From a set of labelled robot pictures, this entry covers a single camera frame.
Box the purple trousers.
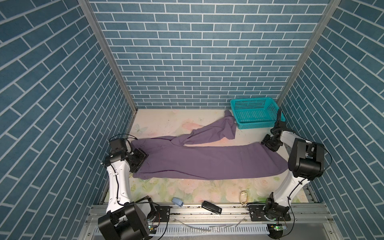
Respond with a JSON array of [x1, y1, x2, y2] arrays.
[[132, 110, 288, 181]]

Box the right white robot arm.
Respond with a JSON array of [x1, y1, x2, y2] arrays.
[[262, 131, 326, 221]]

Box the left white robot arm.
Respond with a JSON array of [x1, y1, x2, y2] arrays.
[[98, 150, 157, 240]]

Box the teal perforated plastic basket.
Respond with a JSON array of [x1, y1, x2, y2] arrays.
[[230, 98, 286, 130]]

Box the small light blue object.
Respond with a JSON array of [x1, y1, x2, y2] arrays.
[[172, 197, 184, 207]]

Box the black remote control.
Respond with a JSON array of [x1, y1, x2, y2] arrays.
[[202, 201, 222, 215]]

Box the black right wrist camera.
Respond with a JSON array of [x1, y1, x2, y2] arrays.
[[275, 117, 287, 131]]

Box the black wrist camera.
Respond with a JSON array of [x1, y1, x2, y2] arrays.
[[109, 138, 131, 155], [275, 117, 287, 131]]

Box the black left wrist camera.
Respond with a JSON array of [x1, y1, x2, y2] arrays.
[[109, 138, 131, 155]]

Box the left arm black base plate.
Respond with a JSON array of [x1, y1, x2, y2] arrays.
[[151, 205, 171, 223]]

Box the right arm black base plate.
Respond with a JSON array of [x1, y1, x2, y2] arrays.
[[246, 204, 291, 222]]

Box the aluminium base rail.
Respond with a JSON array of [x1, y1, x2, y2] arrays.
[[86, 202, 334, 226]]

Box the white slotted cable duct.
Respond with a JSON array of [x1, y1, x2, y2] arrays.
[[150, 224, 270, 237]]

